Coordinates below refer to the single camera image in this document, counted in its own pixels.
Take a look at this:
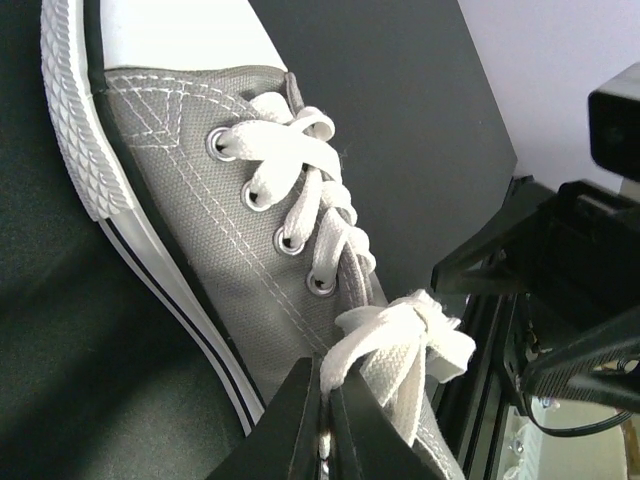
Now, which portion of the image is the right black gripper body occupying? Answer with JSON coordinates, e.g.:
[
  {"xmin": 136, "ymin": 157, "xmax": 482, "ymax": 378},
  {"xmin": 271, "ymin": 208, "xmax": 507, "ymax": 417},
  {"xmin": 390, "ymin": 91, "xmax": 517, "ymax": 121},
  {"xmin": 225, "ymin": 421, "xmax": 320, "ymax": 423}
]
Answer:
[{"xmin": 519, "ymin": 182, "xmax": 639, "ymax": 350}]

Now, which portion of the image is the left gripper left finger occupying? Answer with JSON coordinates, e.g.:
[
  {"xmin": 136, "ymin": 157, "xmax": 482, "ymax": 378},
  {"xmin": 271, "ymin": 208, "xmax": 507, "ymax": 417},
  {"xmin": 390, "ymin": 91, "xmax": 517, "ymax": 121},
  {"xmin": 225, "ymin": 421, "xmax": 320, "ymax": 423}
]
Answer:
[{"xmin": 209, "ymin": 357, "xmax": 322, "ymax": 480}]

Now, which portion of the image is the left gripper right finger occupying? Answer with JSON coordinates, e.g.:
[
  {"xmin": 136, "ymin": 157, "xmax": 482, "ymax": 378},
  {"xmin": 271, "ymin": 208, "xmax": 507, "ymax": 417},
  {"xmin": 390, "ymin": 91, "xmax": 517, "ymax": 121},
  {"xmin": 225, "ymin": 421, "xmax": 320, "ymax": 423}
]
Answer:
[{"xmin": 328, "ymin": 372, "xmax": 438, "ymax": 480}]

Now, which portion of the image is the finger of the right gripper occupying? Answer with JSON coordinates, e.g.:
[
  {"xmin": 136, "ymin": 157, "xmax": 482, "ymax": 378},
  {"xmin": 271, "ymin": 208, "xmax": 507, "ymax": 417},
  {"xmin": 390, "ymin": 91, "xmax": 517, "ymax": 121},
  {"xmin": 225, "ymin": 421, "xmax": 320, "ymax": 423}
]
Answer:
[
  {"xmin": 430, "ymin": 180, "xmax": 591, "ymax": 296},
  {"xmin": 520, "ymin": 307, "xmax": 639, "ymax": 405}
]

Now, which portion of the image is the white shoelace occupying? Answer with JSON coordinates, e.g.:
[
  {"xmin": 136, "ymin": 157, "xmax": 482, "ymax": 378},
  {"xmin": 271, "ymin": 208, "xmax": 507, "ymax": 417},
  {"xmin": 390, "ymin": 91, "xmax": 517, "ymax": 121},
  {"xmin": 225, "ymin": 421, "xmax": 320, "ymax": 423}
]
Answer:
[{"xmin": 207, "ymin": 92, "xmax": 476, "ymax": 479}]

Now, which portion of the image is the grey canvas sneaker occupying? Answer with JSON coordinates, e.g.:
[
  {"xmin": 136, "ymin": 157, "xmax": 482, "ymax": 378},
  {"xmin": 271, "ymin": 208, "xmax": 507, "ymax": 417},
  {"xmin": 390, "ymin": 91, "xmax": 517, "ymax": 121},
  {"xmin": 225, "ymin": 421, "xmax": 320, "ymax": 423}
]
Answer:
[{"xmin": 39, "ymin": 0, "xmax": 466, "ymax": 480}]

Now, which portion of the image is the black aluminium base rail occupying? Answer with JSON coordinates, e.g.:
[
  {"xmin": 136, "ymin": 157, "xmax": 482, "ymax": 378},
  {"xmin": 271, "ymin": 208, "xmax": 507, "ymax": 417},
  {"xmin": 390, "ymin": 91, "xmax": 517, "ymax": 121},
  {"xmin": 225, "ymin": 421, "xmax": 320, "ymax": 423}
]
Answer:
[{"xmin": 429, "ymin": 174, "xmax": 551, "ymax": 480}]

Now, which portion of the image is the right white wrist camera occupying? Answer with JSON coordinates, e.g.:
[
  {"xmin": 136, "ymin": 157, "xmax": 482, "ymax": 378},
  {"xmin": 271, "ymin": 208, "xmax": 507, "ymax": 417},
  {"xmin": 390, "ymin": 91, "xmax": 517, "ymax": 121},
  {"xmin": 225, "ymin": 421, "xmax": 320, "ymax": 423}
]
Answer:
[{"xmin": 588, "ymin": 63, "xmax": 640, "ymax": 183}]

